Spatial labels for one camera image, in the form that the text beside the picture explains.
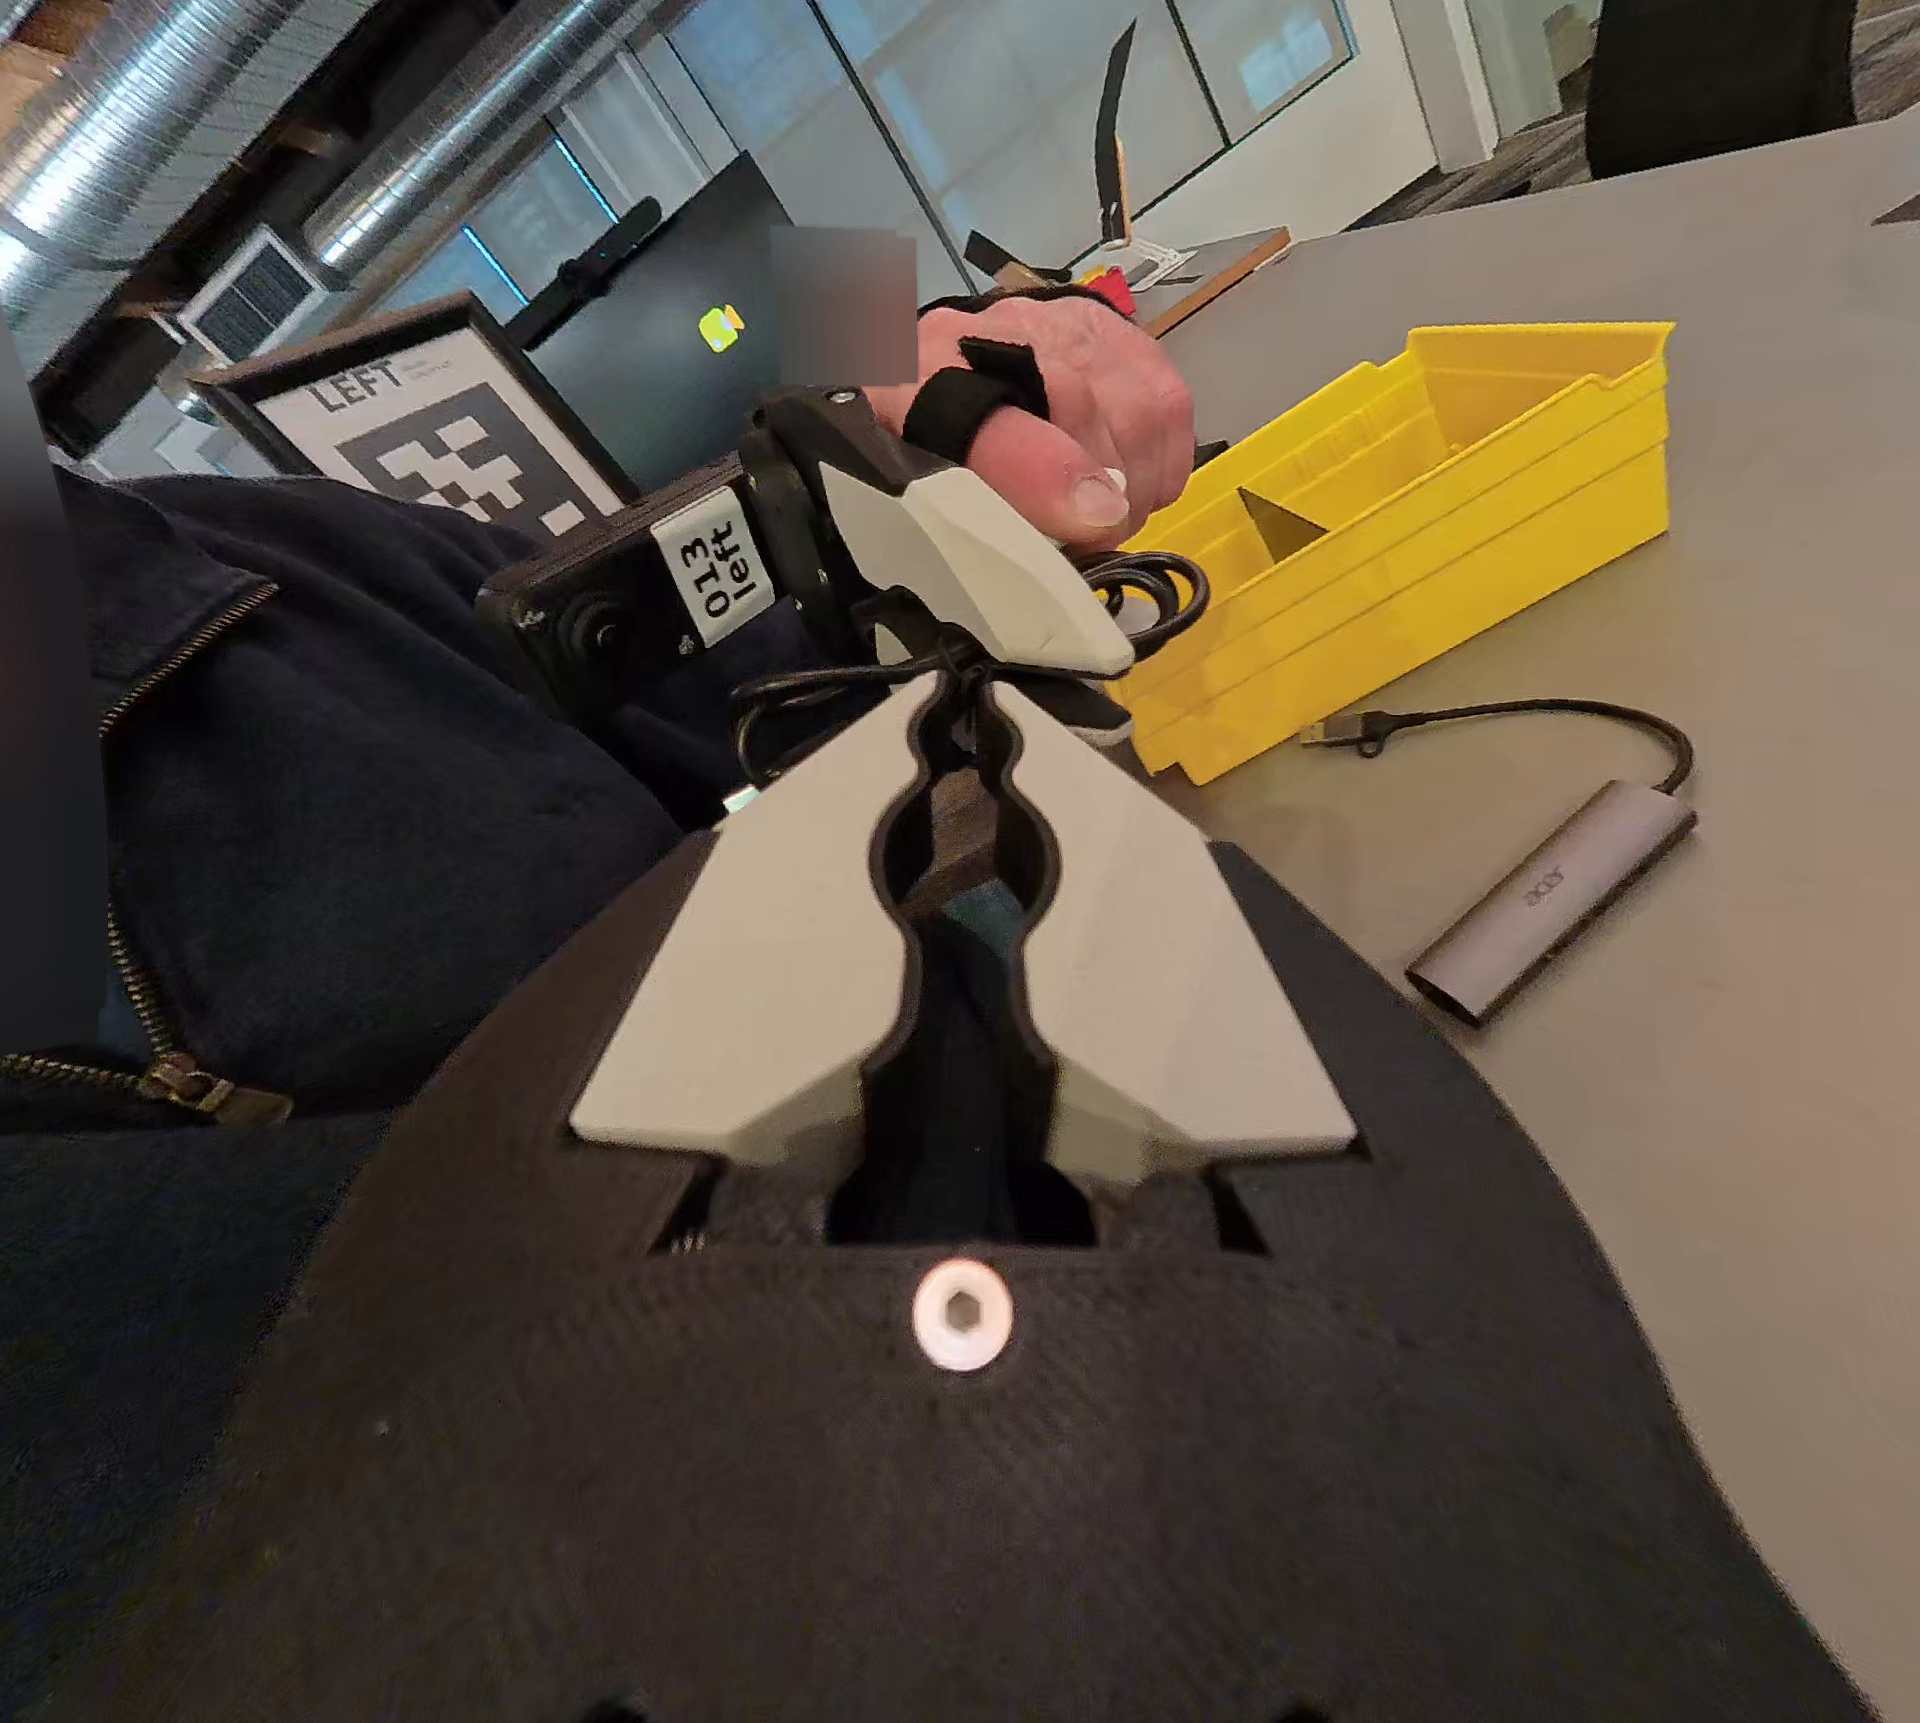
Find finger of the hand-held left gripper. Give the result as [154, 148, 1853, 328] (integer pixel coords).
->
[819, 456, 1140, 681]
[1024, 677, 1138, 750]

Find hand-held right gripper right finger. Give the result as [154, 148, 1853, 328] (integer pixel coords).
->
[975, 680, 1361, 1248]

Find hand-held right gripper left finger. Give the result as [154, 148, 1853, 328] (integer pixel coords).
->
[568, 673, 940, 1248]

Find black usb cable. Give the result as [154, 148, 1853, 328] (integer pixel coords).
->
[725, 547, 1215, 825]

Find yellow plastic bin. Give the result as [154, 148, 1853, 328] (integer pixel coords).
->
[1104, 321, 1677, 786]

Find grey usb hub with cable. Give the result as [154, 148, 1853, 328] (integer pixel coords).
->
[1296, 697, 1701, 1029]

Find person's left hand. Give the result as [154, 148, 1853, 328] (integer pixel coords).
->
[871, 293, 1199, 551]

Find black white framed poster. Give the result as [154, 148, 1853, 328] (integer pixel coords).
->
[188, 290, 647, 551]

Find large black screen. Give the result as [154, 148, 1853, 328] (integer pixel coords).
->
[510, 150, 842, 499]

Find wooden work table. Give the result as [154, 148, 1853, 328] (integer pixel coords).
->
[1146, 227, 1295, 339]

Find black video bar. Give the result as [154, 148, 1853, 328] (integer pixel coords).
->
[544, 196, 667, 303]

